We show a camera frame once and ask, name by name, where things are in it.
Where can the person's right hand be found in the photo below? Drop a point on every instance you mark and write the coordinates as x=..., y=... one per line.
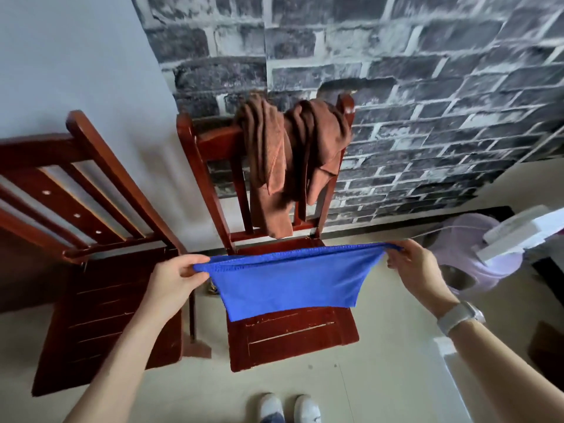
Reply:
x=421, y=273

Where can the person's left hand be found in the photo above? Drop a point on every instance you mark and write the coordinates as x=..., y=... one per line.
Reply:
x=167, y=286

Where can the person's right thumb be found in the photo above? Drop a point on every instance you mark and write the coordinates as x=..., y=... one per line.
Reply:
x=403, y=246

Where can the person's left thumb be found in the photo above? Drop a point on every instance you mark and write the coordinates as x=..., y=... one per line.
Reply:
x=191, y=261

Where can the blue cloth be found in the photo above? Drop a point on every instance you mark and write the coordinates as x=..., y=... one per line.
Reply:
x=291, y=279

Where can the person's left forearm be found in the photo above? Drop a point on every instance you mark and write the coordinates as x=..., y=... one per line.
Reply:
x=119, y=370

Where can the person's right forearm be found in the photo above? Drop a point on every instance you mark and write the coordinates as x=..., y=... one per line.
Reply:
x=506, y=370

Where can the lilac round container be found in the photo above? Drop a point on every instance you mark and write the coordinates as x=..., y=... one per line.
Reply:
x=458, y=251

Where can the white wrist watch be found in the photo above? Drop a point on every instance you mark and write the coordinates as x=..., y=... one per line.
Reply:
x=458, y=317

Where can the red-brown wooden chair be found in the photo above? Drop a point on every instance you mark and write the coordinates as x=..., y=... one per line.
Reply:
x=291, y=339
x=105, y=303

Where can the white plastic device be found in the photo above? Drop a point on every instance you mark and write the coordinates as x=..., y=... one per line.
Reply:
x=524, y=231

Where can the brown towel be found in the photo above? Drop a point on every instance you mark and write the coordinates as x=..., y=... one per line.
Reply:
x=282, y=162

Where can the person's left white shoe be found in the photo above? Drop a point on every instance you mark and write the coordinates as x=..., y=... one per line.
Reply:
x=270, y=407

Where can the person's white shoe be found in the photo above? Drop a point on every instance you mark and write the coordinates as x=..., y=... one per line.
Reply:
x=270, y=407
x=306, y=409

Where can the person's right white shoe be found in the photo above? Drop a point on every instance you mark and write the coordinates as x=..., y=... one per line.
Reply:
x=306, y=409

